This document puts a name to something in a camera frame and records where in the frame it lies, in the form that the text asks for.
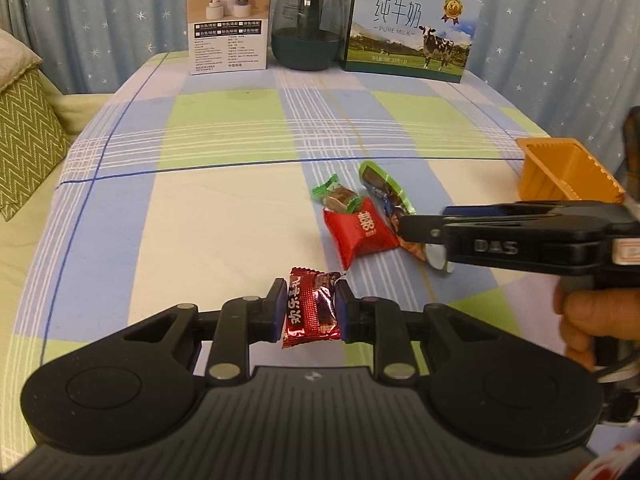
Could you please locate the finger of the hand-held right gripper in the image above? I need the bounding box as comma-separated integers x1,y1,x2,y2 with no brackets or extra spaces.
396,201,626,245
442,203,507,217

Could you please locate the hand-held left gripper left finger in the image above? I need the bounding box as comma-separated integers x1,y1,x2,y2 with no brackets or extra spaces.
120,277,290,387

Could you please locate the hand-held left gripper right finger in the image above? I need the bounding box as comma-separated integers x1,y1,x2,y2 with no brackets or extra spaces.
334,279,502,386

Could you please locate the dark red foil candy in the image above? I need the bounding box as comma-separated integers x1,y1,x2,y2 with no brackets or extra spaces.
280,267,347,350

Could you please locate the long green candy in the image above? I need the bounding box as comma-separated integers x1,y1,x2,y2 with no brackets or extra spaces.
358,160,455,277

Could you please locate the orange plastic tray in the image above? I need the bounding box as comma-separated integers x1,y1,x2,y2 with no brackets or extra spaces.
515,137,627,204

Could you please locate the person's right hand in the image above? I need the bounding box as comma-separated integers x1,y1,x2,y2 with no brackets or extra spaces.
554,287,640,370

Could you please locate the red pillow candy box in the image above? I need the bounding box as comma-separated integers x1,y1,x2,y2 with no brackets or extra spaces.
322,197,402,272

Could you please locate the small green wrapped candy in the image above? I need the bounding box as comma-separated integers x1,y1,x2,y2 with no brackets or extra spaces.
310,172,365,214

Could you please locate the checkered tablecloth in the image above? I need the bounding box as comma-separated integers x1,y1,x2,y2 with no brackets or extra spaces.
0,50,640,403

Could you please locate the blue star curtain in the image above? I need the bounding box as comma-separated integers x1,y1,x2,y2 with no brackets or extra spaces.
0,0,640,161

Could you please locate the blue milk carton box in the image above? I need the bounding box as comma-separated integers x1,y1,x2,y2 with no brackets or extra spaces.
336,0,484,85

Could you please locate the dark green glass jar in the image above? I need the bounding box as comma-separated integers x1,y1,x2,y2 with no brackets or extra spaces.
270,0,354,72

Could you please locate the person's red patterned clothing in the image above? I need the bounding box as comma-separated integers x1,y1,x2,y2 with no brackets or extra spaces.
572,440,640,480

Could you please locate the cream sofa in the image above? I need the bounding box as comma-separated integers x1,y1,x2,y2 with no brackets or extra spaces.
0,91,123,321

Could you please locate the white product box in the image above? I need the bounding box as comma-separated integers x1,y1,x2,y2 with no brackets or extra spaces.
187,0,275,76

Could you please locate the green chevron pillow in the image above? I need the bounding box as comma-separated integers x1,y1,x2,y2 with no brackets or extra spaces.
0,67,71,222

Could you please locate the white quilted pillow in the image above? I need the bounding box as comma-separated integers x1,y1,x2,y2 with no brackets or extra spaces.
0,27,44,94

